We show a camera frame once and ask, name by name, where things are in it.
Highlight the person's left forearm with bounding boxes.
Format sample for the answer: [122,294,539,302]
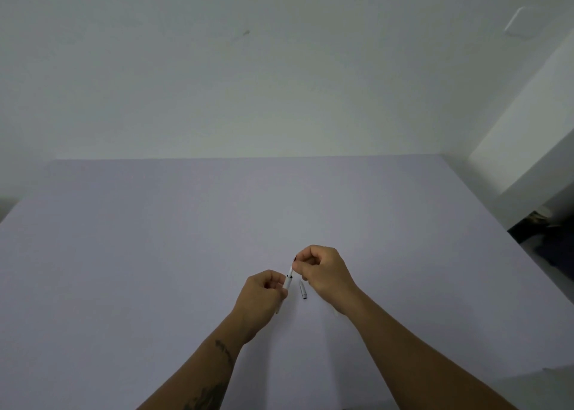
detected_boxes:
[137,314,267,410]

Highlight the person's left hand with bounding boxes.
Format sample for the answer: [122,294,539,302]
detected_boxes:
[230,269,289,344]

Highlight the person's right hand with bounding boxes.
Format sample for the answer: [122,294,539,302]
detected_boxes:
[291,245,362,317]

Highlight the white pen barrel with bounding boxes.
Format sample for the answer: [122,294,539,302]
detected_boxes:
[274,271,294,315]

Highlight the person's right forearm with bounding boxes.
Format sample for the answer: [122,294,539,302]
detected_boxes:
[333,289,520,410]

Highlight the dark cloth pile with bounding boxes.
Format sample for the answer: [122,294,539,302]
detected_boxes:
[508,215,574,285]

